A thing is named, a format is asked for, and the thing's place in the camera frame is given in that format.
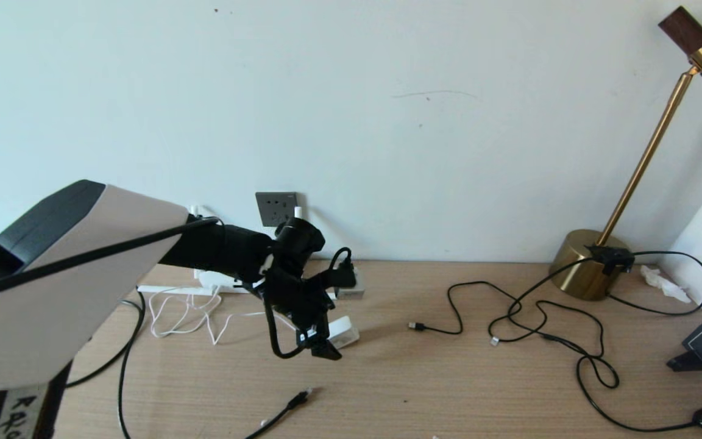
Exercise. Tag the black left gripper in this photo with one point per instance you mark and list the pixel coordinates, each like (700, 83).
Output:
(296, 299)

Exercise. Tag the black stand clip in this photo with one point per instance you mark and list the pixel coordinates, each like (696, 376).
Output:
(683, 363)

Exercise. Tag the white router with antennas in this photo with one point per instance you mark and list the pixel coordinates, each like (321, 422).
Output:
(217, 280)

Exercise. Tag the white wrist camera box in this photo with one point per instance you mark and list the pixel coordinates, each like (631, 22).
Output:
(351, 292)

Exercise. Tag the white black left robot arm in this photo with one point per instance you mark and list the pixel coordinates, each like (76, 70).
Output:
(52, 317)

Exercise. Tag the crumpled white tissue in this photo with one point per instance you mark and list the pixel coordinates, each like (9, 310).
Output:
(662, 281)

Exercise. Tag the gold desk lamp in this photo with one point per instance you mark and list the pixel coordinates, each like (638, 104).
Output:
(576, 268)

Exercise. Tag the black clip on lamp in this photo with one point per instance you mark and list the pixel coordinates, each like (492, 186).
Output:
(610, 259)

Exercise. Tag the grey wall socket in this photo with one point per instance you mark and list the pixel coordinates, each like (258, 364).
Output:
(272, 207)

